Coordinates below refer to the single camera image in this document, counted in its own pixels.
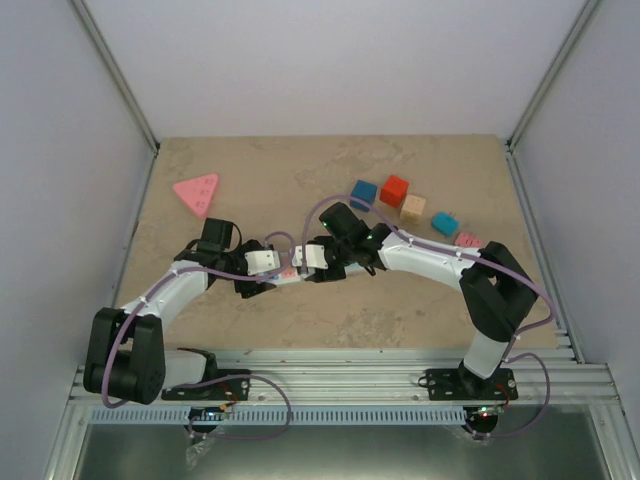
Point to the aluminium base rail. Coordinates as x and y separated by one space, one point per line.
389 376

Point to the aluminium frame post right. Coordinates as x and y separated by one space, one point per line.
577 30

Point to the aluminium frame post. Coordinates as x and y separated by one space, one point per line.
91 28
577 30

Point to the pink round plug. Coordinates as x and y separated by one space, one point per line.
467 240

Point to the beige cube socket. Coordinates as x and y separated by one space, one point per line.
412 209

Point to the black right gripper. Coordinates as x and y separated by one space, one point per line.
323 277

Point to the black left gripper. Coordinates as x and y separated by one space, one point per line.
250 288

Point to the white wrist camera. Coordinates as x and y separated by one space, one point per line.
260 262
312 254

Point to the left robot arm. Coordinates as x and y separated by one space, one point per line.
127 360

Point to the blue cube socket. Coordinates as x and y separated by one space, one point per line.
363 195

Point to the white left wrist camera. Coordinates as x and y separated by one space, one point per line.
260 262

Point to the white power strip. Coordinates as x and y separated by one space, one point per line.
292 275

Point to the red cube socket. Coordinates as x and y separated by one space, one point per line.
394 191

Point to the grey slotted cable duct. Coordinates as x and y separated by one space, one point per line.
279 415

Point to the pink power strip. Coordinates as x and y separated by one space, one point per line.
197 194

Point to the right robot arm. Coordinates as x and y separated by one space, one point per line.
497 292

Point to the cyan socket block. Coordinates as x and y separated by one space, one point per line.
445 224

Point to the aluminium frame post left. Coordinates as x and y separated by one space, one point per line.
91 28

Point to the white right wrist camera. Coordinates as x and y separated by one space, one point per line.
312 254

